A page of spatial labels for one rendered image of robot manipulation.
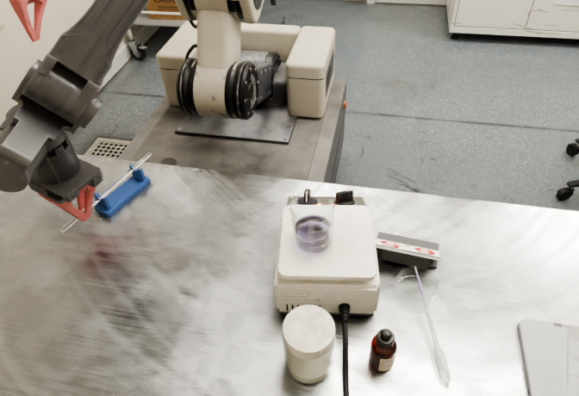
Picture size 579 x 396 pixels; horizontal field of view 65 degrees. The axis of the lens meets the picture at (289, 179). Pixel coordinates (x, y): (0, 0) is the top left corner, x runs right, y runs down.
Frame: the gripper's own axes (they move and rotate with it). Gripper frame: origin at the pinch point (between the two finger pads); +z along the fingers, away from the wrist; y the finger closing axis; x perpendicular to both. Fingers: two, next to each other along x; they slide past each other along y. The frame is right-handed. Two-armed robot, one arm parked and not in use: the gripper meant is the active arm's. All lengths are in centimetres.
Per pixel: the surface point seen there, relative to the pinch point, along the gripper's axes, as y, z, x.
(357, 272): 43.7, -5.8, 7.0
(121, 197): 0.8, 1.9, 6.8
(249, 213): 21.2, 3.0, 15.0
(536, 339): 65, 2, 14
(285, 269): 35.9, -5.9, 3.2
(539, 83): 54, 79, 219
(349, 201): 36.3, -2.2, 20.5
